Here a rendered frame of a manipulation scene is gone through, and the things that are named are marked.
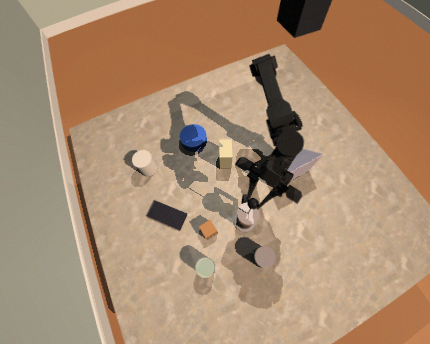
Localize blue cylinder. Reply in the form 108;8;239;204
179;124;207;152

